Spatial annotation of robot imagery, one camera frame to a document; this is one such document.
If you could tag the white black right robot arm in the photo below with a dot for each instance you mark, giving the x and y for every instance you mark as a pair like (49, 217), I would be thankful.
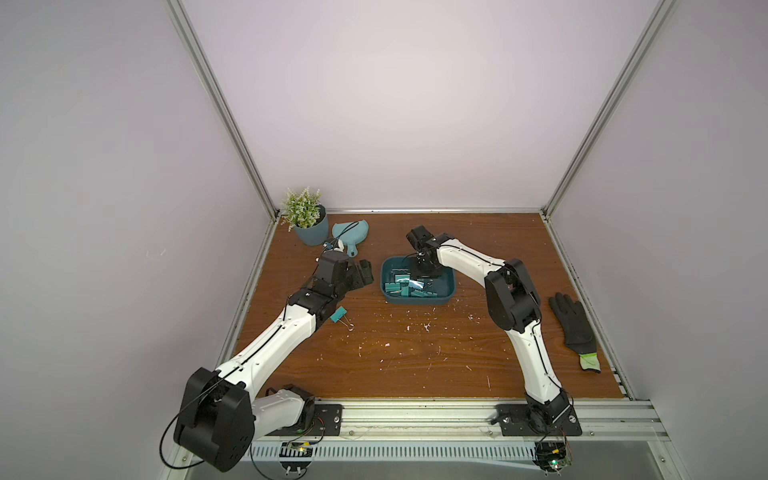
(514, 305)

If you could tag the black work glove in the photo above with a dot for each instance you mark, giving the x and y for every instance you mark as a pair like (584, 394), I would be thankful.
(578, 333)

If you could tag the aluminium front rail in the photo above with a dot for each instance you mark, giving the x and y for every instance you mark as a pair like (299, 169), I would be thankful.
(468, 420)

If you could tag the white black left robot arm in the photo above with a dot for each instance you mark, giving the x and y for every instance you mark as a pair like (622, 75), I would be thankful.
(223, 410)

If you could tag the teal plastic storage box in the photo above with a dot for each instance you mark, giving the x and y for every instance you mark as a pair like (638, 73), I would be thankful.
(445, 284)

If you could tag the binder clips pile in box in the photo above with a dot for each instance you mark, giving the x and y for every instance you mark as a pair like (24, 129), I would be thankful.
(402, 283)

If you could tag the teal plastic dustpan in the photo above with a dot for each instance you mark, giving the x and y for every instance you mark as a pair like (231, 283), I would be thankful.
(351, 235)

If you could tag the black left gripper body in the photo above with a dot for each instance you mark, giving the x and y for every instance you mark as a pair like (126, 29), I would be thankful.
(350, 280)

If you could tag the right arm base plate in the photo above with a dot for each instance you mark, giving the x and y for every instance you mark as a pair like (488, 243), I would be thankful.
(523, 420)

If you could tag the potted green plant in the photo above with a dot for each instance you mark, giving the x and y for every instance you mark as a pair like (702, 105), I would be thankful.
(304, 214)

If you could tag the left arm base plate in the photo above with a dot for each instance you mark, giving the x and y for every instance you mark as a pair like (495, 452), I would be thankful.
(323, 419)

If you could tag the right circuit board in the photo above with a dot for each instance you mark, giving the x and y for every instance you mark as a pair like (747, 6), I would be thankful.
(552, 457)

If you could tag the circuit board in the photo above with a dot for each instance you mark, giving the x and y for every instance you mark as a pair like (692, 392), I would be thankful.
(295, 458)
(552, 457)

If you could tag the left circuit board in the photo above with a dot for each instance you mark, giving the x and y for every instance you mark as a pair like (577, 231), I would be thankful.
(295, 458)

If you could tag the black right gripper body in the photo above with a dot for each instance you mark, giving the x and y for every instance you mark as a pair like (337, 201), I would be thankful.
(426, 265)

